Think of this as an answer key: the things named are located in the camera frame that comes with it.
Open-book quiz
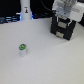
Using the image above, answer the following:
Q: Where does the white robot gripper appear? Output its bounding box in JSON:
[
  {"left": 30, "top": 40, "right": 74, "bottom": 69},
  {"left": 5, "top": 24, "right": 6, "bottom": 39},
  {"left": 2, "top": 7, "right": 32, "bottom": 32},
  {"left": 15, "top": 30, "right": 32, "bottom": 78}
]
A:
[{"left": 52, "top": 0, "right": 83, "bottom": 34}]

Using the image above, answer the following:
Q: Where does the black kcup holder drawer box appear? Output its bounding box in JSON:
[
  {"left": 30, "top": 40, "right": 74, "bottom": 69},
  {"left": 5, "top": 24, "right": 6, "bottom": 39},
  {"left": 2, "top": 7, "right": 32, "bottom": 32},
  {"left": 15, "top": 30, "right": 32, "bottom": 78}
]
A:
[{"left": 49, "top": 15, "right": 75, "bottom": 42}]

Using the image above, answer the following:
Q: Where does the white kcup with green lid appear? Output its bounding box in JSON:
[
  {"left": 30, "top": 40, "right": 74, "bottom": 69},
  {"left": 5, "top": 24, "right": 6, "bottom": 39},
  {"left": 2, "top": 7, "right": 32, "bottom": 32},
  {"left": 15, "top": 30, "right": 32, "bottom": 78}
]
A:
[{"left": 19, "top": 44, "right": 27, "bottom": 56}]

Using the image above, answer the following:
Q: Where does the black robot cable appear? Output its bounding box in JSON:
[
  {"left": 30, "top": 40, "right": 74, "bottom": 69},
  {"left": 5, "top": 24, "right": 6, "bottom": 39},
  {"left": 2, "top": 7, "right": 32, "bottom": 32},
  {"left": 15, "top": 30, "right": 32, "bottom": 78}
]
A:
[{"left": 40, "top": 0, "right": 55, "bottom": 13}]

